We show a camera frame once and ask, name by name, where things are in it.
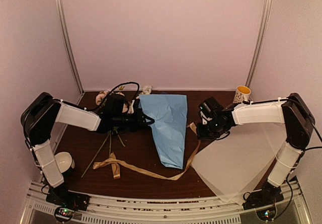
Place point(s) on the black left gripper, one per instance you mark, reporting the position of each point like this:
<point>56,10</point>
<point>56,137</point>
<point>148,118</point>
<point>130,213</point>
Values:
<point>139,122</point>

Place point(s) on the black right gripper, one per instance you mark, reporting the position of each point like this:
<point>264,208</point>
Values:
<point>202,135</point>

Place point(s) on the white fake flower long stem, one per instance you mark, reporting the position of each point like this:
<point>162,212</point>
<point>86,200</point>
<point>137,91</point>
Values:
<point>146,90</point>

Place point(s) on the blue wrapping paper sheet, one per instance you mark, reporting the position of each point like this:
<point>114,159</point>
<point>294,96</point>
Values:
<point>169,113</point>

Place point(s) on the beige ribbon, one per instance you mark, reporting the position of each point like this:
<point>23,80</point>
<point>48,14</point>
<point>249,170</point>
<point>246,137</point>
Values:
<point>122,152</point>

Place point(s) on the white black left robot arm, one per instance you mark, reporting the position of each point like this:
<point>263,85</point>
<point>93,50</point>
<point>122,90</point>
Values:
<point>46,113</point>

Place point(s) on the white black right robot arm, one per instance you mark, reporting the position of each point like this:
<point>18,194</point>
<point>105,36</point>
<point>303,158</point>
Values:
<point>299,124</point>

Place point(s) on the pink rose bunch with leaves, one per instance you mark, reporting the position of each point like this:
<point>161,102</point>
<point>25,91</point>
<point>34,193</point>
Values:
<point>106,126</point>

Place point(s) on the white floral mug yellow inside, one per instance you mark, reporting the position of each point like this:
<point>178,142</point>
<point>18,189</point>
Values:
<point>242,93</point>

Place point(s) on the white translucent paper sheet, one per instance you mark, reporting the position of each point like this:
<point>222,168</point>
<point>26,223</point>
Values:
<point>236,164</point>

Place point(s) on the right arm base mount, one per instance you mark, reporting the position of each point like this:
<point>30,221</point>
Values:
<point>263,201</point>

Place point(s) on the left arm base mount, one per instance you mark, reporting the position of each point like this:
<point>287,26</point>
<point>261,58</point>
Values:
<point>68,203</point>

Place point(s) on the aluminium front rail frame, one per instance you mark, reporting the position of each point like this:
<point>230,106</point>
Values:
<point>107,209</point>

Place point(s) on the aluminium corner post right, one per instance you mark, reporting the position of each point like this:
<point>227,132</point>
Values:
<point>266,11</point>

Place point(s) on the aluminium corner post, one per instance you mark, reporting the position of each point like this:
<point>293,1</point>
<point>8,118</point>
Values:
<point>68,46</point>
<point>266,11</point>

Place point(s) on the aluminium corner post left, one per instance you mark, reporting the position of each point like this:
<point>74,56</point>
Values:
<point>68,46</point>

